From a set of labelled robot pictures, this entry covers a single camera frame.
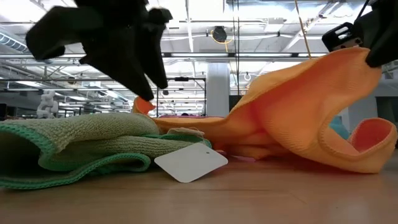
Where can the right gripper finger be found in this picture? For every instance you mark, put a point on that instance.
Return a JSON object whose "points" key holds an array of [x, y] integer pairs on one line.
{"points": [[384, 51]]}

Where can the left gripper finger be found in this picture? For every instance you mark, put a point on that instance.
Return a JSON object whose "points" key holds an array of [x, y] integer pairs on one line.
{"points": [[130, 77], [154, 59]]}

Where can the sage towel with teal edge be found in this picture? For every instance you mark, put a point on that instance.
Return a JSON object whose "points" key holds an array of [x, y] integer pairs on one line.
{"points": [[77, 130]]}

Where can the orange microfiber towel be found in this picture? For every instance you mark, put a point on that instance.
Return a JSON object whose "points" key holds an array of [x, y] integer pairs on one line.
{"points": [[280, 118]]}

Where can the dark grey monitor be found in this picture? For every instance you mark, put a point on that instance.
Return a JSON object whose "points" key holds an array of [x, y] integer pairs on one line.
{"points": [[387, 109]]}

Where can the white pillar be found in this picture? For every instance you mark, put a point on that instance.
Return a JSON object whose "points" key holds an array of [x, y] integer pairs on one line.
{"points": [[217, 90]]}

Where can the black monitor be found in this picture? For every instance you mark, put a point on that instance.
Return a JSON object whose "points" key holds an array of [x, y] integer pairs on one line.
{"points": [[234, 104]]}

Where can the round hanging fixture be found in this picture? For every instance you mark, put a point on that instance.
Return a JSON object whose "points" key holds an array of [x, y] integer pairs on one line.
{"points": [[247, 76]]}

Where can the white hang tag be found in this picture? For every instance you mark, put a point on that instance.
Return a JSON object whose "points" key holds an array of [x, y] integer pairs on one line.
{"points": [[189, 161]]}

